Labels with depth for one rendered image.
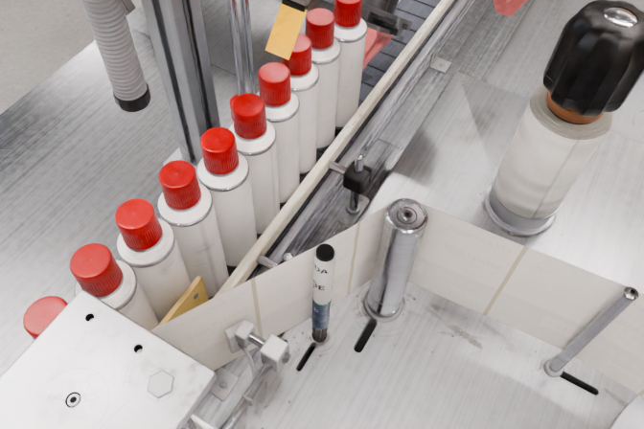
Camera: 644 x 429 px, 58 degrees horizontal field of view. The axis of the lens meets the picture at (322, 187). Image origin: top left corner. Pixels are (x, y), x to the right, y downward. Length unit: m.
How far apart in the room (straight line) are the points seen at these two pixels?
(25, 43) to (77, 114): 1.59
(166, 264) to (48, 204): 0.36
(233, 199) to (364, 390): 0.24
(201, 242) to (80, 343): 0.21
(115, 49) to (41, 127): 0.44
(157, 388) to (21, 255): 0.50
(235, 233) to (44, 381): 0.30
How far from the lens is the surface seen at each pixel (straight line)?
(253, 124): 0.57
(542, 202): 0.72
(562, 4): 1.24
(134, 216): 0.51
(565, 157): 0.66
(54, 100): 1.01
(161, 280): 0.56
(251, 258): 0.67
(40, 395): 0.40
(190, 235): 0.56
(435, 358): 0.67
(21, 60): 2.48
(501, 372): 0.68
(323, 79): 0.70
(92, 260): 0.50
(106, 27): 0.54
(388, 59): 0.94
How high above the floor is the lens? 1.49
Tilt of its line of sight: 54 degrees down
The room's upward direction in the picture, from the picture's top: 3 degrees clockwise
